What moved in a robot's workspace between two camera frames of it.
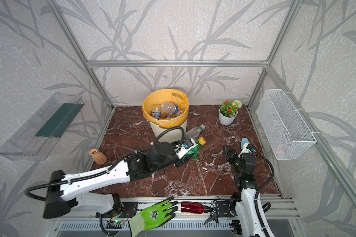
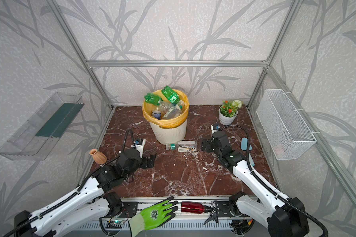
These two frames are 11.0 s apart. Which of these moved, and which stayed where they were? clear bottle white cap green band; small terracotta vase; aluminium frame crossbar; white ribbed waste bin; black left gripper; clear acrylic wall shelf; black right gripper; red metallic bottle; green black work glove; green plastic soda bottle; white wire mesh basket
Moved: green plastic soda bottle; black left gripper; black right gripper; clear bottle white cap green band
Stayed: white wire mesh basket; green black work glove; aluminium frame crossbar; white ribbed waste bin; red metallic bottle; small terracotta vase; clear acrylic wall shelf
